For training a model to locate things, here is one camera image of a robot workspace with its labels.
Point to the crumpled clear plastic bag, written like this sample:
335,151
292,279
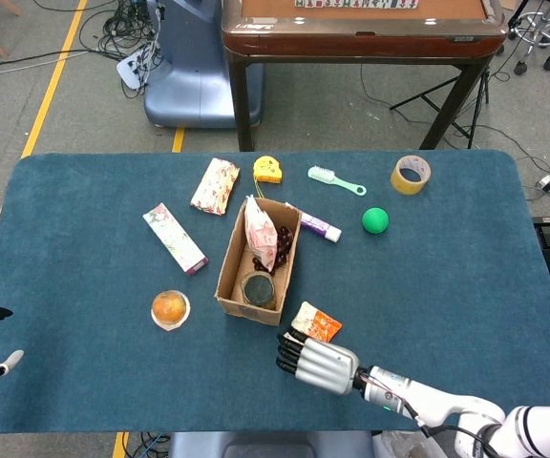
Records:
399,446

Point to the yellow tape measure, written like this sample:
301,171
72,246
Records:
266,169

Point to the light green brush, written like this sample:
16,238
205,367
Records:
323,174

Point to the long floral paper box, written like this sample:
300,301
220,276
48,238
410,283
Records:
175,238

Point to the floral tissue pack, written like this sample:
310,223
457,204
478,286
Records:
215,186

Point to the black stool with wheels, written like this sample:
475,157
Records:
537,28

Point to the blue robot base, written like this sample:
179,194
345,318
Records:
194,86

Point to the orange jelly cup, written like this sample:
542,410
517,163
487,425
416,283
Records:
171,309

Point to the blue table cloth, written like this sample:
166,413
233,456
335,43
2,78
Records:
399,286

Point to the yellow tape roll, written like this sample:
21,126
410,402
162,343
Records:
399,183

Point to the glass jar with black lid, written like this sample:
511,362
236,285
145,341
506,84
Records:
258,290

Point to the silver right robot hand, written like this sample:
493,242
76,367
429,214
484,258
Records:
323,367

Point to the pink and white snack bag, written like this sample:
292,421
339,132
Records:
260,234

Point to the brown mahjong table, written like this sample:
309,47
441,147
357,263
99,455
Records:
351,43

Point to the purple tube with white cap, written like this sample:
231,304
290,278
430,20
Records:
318,223

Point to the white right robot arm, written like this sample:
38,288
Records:
447,405

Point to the cardboard box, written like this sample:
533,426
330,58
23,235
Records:
237,300

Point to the face-up mahjong tile row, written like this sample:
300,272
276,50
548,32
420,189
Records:
351,3

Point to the grey robot torso base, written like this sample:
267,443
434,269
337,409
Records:
270,446

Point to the green ball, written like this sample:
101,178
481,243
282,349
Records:
375,221

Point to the orange snack packet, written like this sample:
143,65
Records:
320,324

